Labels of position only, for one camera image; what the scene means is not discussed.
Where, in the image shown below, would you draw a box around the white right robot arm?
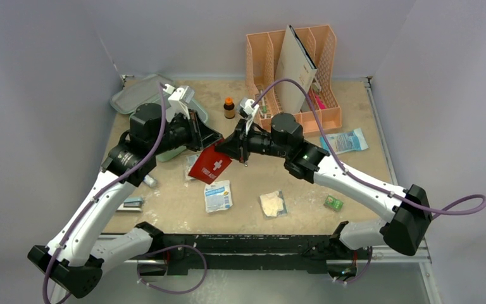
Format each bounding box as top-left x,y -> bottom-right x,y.
215,113 -> 432,258

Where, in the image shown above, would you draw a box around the blue white stapler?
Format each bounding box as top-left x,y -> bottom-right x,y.
117,197 -> 144,212

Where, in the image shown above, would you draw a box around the green medicine case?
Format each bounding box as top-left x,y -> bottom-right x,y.
109,74 -> 209,162

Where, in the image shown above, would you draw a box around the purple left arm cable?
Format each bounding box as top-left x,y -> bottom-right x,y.
41,83 -> 168,304

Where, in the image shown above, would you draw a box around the beige folder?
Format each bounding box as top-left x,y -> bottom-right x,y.
275,25 -> 318,114

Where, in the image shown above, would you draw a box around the gauze in clear bag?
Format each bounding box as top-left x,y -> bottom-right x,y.
259,191 -> 287,218

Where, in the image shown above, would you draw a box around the red first aid pouch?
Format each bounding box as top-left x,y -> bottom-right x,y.
188,145 -> 232,184

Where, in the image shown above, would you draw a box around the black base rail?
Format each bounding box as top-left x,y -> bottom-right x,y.
142,232 -> 370,278

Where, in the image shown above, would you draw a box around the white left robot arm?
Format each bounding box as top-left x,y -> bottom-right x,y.
28,103 -> 222,298

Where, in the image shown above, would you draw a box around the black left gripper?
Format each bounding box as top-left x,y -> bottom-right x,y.
150,108 -> 222,156

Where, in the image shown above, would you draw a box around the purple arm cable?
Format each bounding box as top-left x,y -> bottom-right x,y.
251,78 -> 486,217
41,83 -> 168,304

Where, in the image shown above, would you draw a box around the brown bottle orange cap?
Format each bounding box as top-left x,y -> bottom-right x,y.
223,97 -> 235,119

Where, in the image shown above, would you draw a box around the clear bag alcohol pads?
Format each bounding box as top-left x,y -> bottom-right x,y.
184,155 -> 199,181

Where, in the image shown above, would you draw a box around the small green box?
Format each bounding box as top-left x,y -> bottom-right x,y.
324,195 -> 344,212

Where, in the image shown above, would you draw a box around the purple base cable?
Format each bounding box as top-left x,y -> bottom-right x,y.
135,242 -> 209,295

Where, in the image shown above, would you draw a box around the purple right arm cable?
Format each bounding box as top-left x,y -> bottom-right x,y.
251,78 -> 486,217

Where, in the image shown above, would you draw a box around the peach desk file organizer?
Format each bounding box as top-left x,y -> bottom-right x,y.
245,24 -> 343,137

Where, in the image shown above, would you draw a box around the small white blue tube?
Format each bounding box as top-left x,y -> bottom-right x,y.
143,175 -> 158,188

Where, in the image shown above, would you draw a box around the pink item in organizer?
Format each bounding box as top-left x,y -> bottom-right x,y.
312,92 -> 327,110

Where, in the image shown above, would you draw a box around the white blue mask packet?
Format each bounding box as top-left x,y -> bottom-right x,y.
204,180 -> 233,213

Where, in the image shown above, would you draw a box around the blue wet wipes pack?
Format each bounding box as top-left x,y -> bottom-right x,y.
320,128 -> 369,155

